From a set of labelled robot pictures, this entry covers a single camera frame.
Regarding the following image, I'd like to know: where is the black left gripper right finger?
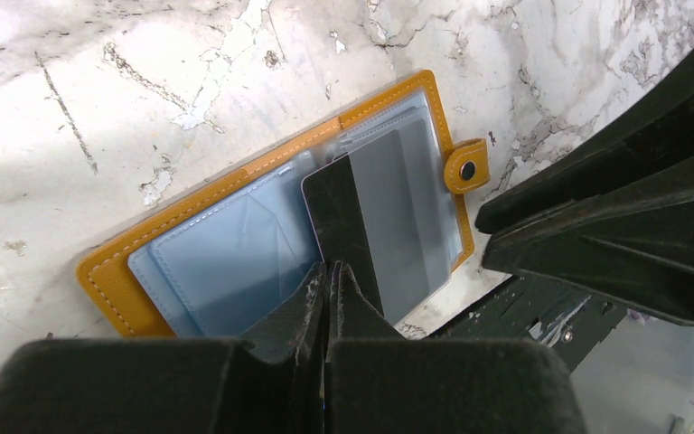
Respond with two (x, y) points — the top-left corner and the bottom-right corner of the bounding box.
(325, 261), (586, 433)

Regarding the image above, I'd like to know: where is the yellow-brown card holder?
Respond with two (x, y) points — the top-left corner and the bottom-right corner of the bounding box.
(76, 70), (490, 337)

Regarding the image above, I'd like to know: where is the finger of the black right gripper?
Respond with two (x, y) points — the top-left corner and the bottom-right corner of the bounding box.
(483, 156), (694, 326)
(474, 49), (694, 234)

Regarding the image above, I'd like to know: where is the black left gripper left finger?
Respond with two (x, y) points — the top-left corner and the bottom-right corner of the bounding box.
(0, 263), (327, 433)

